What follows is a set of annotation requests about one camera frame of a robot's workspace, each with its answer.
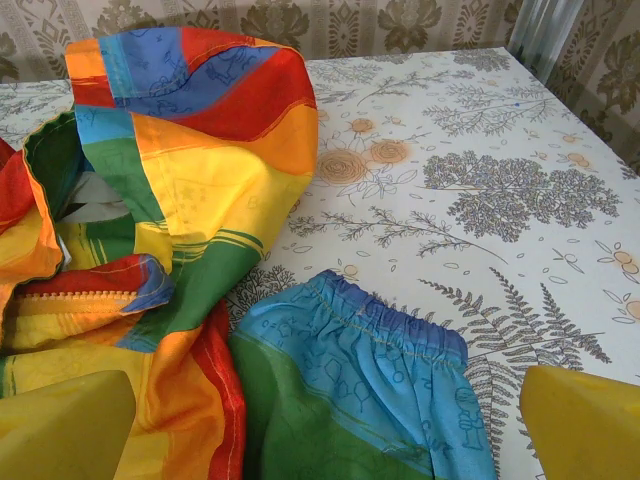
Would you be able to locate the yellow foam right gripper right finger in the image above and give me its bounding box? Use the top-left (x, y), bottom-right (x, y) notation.
top-left (518, 363), bottom-right (640, 480)

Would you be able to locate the aluminium frame post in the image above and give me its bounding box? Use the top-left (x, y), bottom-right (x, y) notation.
top-left (505, 0), bottom-right (572, 89)

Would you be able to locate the rainbow striped child's jacket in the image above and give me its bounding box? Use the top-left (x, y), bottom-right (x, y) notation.
top-left (0, 25), bottom-right (485, 480)

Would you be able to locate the floral print tablecloth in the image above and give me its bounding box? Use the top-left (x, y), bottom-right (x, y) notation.
top-left (0, 47), bottom-right (640, 480)

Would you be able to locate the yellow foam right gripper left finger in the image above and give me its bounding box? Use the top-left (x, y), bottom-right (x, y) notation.
top-left (0, 368), bottom-right (138, 480)

